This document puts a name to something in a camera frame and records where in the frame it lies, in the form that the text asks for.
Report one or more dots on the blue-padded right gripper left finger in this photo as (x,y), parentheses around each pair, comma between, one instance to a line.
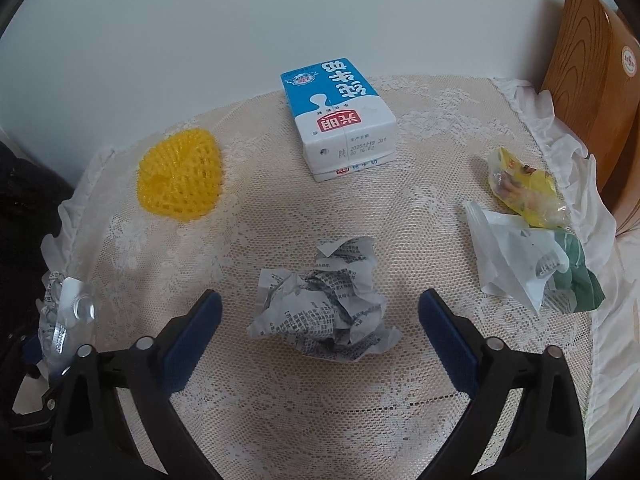
(91,439)

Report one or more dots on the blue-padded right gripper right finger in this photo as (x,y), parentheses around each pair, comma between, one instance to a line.
(546,439)

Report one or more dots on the silver pill blister pack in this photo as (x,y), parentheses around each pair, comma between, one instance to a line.
(67,321)

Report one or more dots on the printed paper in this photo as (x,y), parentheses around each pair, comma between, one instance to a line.
(333,312)

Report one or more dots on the green silver snack wrapper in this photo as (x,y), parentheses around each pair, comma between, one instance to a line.
(536,267)

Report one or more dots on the lace cloth on nightstand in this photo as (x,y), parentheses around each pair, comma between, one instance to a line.
(319,368)

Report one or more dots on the yellow snack wrapper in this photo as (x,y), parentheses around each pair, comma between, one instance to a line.
(528,191)

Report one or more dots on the yellow foam fruit net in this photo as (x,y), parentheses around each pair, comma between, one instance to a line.
(181,177)

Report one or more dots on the blue white milk carton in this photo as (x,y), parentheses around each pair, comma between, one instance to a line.
(344,125)

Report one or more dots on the wooden headboard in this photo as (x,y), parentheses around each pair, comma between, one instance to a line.
(593,78)

